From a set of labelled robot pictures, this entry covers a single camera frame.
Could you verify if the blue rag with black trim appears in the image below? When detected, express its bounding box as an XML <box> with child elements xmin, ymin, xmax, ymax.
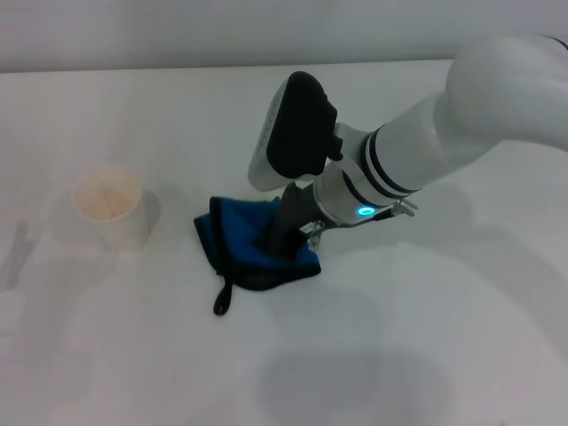
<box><xmin>193</xmin><ymin>196</ymin><xmax>322</xmax><ymax>317</ymax></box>

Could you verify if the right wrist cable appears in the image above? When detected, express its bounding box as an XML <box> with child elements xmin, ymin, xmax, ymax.
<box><xmin>304</xmin><ymin>201</ymin><xmax>418</xmax><ymax>249</ymax></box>

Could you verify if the white paper cup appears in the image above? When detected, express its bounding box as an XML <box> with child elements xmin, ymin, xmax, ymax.
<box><xmin>72</xmin><ymin>162</ymin><xmax>150</xmax><ymax>249</ymax></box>

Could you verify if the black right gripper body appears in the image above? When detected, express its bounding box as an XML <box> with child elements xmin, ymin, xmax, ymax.
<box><xmin>264</xmin><ymin>184</ymin><xmax>332</xmax><ymax>250</ymax></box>

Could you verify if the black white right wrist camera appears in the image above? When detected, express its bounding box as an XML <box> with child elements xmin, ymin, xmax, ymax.
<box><xmin>247</xmin><ymin>70</ymin><xmax>345</xmax><ymax>193</ymax></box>

